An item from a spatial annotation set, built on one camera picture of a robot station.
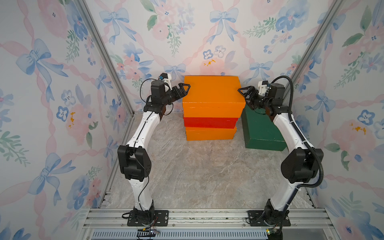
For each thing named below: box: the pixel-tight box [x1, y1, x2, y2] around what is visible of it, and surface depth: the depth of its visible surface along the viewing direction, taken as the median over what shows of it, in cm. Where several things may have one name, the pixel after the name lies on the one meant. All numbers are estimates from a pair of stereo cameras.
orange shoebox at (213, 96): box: [182, 76, 246, 118], surface depth 80 cm
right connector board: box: [265, 228, 283, 240], surface depth 72 cm
